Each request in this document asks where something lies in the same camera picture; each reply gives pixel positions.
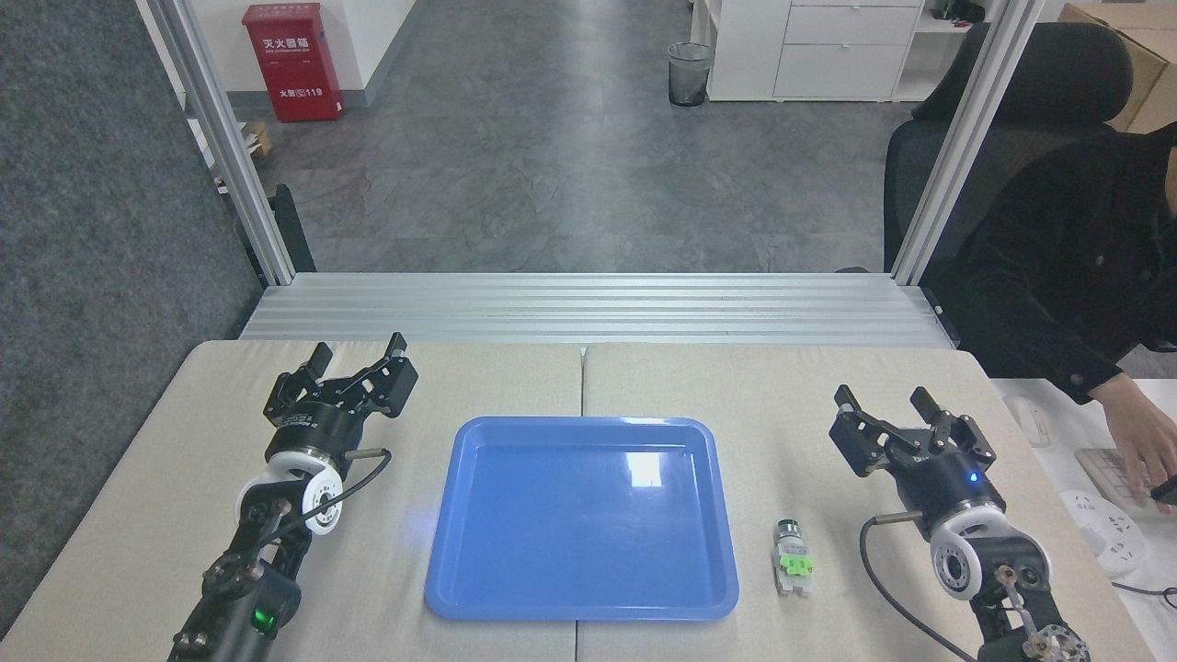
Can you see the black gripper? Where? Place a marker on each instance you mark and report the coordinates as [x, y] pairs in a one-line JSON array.
[[313, 428], [947, 487]]

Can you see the green and white switch part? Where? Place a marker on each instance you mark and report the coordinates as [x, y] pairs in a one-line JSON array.
[[794, 561]]

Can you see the blue plastic tray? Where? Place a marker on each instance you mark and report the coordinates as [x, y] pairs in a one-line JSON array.
[[579, 524]]

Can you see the person's hand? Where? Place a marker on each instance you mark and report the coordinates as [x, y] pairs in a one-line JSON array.
[[1145, 432]]

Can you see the white computer mouse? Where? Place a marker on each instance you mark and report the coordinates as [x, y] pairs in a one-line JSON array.
[[1028, 421]]

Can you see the white keyboard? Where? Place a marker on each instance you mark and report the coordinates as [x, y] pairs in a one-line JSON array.
[[1103, 469]]

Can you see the white power strip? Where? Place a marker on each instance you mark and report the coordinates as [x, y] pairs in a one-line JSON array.
[[1108, 533]]

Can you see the person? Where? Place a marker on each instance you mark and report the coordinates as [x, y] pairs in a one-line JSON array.
[[1067, 267]]

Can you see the small black device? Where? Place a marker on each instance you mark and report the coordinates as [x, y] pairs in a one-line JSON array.
[[1166, 490]]

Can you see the red fire extinguisher box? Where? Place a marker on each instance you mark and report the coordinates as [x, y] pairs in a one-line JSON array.
[[292, 64]]

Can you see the black office chair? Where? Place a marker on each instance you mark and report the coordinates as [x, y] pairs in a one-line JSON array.
[[1057, 83]]

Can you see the white drawer cabinet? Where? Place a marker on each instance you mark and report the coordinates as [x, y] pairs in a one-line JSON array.
[[818, 51]]

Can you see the black mesh waste bin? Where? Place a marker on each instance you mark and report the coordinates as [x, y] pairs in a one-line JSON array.
[[690, 75]]

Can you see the brown cardboard box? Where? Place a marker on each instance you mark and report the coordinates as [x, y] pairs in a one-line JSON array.
[[1154, 55]]

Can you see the silver aluminium post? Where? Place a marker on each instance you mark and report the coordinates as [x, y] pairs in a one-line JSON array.
[[230, 156], [965, 138]]

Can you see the silver aluminium rail bed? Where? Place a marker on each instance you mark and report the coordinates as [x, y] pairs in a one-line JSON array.
[[598, 308]]

